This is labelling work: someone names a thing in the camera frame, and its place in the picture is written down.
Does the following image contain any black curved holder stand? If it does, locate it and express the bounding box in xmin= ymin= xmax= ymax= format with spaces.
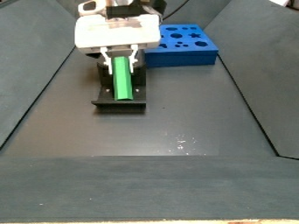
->
xmin=92 ymin=64 xmax=146 ymax=107

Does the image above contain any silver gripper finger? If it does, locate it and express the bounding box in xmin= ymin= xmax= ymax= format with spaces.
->
xmin=100 ymin=47 xmax=114 ymax=75
xmin=128 ymin=45 xmax=138 ymax=74

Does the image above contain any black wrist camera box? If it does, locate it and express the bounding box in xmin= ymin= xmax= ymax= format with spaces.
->
xmin=107 ymin=3 xmax=143 ymax=19

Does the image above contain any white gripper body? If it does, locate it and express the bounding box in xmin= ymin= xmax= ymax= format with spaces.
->
xmin=73 ymin=14 xmax=163 ymax=60

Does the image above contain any blue foam shape-sorter block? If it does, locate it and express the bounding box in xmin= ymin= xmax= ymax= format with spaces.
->
xmin=144 ymin=24 xmax=219 ymax=67

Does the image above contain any green hexagonal prism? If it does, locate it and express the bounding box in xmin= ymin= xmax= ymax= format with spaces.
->
xmin=114 ymin=56 xmax=134 ymax=101

